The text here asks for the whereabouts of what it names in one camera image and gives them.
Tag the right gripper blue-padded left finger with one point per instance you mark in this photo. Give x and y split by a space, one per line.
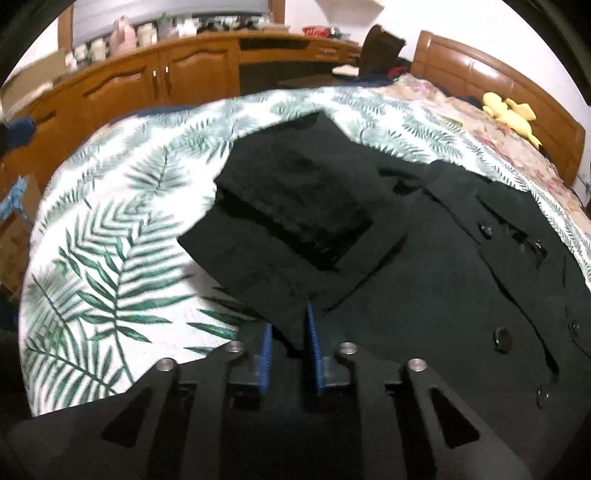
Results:
250 358

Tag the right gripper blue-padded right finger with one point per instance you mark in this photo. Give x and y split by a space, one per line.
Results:
328 374

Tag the black button-up coat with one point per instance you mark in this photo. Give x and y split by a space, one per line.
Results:
408 260

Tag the palm leaf print bedsheet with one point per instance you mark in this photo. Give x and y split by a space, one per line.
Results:
108 291

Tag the floral quilt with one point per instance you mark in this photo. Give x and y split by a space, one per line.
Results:
511 147

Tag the wooden desk cabinet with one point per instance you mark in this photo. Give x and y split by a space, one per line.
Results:
182 72

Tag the yellow plush toy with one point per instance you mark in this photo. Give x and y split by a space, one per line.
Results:
518 117

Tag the dark wooden chair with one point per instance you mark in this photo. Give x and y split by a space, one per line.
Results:
380 52

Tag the wooden bed headboard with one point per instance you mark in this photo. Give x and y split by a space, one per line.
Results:
464 71

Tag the blue cloth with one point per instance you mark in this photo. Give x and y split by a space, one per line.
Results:
16 134

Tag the red basket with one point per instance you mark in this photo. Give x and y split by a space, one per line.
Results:
317 31

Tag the pink bag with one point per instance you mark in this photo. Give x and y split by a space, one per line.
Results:
123 37

